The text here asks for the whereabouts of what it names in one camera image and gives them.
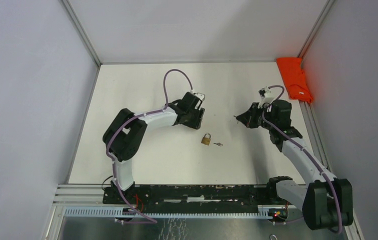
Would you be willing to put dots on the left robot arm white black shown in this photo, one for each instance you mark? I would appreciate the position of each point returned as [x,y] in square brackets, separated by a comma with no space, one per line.
[125,134]

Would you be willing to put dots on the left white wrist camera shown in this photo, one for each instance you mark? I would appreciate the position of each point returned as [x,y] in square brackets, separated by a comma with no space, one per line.
[198,97]

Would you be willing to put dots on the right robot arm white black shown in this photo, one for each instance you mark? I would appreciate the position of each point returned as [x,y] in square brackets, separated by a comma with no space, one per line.
[326,201]

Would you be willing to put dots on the orange folded cloth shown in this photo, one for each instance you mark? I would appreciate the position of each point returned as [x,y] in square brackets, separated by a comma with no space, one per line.
[294,79]

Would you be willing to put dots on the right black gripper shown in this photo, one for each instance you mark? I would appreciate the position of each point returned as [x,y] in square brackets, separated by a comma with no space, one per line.
[248,119]

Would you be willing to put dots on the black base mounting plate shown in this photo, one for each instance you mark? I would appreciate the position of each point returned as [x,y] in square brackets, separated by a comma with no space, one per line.
[193,199]

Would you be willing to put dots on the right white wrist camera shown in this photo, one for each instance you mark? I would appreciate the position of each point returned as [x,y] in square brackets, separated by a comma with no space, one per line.
[266,96]

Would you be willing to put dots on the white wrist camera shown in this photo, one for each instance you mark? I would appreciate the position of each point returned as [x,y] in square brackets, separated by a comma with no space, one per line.
[198,97]
[266,96]

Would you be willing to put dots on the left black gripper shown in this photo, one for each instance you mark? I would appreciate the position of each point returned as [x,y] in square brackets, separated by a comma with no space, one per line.
[196,124]

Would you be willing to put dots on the small brass padlock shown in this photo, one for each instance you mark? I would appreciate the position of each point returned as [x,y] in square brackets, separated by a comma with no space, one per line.
[206,139]

